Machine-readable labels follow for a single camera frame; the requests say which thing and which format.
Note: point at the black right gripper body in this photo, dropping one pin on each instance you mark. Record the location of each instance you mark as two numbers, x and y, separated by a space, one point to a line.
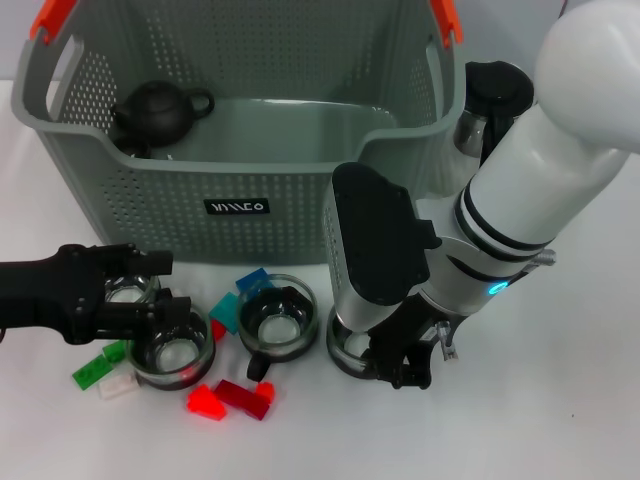
407 325

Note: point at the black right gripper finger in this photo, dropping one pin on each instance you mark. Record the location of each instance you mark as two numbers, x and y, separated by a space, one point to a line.
390 365
417 372

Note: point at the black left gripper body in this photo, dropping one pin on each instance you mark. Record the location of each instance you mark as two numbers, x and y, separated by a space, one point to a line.
45 295

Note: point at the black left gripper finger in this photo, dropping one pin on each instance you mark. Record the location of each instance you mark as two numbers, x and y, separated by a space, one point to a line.
150 317
150 262

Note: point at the glass teacup black base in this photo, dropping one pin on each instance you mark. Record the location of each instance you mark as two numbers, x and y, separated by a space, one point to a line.
127 290
277 330
170 360
345 360

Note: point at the grey perforated storage basket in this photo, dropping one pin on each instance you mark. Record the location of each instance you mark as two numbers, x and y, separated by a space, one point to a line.
280 210

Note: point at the small green toy brick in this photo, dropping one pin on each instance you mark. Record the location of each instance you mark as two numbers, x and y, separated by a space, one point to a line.
114 351

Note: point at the small red toy brick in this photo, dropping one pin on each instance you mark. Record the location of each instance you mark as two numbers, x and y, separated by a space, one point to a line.
217 331

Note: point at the teal toy brick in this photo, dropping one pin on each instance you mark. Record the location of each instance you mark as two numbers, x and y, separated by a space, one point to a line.
225 306

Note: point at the white toy brick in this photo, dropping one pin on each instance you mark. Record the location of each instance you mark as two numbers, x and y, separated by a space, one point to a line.
118 387

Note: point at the long green toy brick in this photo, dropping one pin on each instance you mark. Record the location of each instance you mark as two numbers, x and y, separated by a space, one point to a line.
92 372

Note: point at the bright red toy brick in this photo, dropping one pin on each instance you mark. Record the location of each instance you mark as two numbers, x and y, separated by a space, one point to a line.
205 402

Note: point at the blue toy brick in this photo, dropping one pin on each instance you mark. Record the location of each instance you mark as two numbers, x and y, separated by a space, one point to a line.
250 280

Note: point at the dark red toy brick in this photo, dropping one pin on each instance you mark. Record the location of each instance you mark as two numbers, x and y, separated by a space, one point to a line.
237 395

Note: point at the small orange-red toy brick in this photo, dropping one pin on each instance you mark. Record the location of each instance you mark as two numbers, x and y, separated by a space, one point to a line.
265 392

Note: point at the black teapot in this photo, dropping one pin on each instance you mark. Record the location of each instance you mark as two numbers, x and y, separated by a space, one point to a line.
155 112

